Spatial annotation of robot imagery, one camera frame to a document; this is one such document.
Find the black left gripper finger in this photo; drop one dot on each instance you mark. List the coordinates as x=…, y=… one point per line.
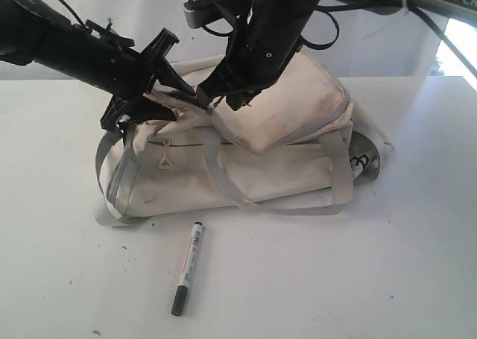
x=169, y=77
x=141, y=109

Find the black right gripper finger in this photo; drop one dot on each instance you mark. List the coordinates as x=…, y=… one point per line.
x=240, y=98
x=227, y=79

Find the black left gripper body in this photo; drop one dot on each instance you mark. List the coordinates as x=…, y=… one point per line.
x=113, y=68

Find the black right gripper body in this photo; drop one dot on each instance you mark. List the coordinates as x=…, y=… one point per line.
x=262, y=46

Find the white canvas duffel bag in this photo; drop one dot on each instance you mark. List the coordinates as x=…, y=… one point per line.
x=299, y=149

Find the white marker with black cap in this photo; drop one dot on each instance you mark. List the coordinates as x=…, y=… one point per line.
x=187, y=271

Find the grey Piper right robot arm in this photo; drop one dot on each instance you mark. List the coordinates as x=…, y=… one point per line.
x=463, y=10

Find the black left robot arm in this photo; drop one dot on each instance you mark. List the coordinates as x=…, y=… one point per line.
x=33, y=32

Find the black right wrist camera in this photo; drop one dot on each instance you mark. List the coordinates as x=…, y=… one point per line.
x=201, y=13

